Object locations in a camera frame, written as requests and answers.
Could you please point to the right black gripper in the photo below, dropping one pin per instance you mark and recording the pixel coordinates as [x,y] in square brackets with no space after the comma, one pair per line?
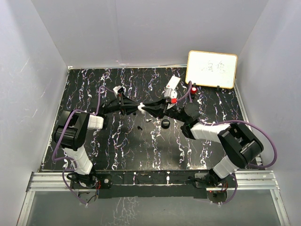
[155,108]

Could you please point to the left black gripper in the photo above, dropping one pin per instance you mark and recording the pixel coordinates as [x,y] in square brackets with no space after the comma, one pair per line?
[127,104]

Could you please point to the white earbud charging case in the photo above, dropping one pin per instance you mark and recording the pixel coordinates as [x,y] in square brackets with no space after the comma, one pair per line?
[140,108]

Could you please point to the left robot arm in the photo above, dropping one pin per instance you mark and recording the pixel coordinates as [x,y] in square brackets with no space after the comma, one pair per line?
[71,129]

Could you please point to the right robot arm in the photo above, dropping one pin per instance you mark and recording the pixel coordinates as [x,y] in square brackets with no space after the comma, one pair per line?
[238,141]

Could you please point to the black earbud charging case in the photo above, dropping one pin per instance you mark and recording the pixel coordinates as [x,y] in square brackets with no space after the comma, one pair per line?
[165,124]

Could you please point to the white cardboard box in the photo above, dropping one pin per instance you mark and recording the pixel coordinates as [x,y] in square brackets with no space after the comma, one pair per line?
[173,83]

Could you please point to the red emergency button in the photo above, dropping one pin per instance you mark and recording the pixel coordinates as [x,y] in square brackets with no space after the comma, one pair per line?
[193,91]

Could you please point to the black front mounting bar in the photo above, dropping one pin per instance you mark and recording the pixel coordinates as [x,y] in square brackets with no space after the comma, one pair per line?
[153,183]

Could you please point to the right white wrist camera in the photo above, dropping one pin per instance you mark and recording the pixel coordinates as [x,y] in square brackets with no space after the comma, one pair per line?
[170,96]

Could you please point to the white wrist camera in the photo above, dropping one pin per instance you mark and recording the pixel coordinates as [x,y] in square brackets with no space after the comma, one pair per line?
[170,96]
[119,89]

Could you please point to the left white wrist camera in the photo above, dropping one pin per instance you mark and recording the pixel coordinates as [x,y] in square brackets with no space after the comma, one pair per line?
[119,89]

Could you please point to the white board yellow frame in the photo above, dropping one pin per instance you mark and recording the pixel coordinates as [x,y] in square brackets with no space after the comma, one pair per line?
[211,69]

